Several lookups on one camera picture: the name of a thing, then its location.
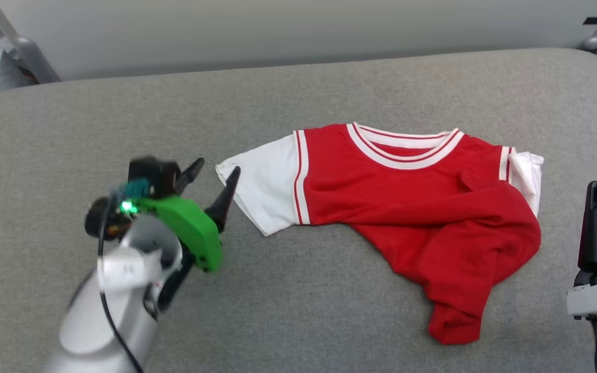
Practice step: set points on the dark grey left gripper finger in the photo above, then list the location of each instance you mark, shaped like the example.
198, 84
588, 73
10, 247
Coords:
223, 202
188, 176

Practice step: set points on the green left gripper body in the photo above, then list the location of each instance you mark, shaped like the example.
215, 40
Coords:
189, 223

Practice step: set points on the red and white jersey shirt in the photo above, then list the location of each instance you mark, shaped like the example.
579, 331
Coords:
407, 202

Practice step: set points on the grey fabric sofa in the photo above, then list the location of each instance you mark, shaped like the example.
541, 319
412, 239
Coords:
298, 311

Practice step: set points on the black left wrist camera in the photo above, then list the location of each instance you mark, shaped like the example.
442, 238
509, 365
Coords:
151, 176

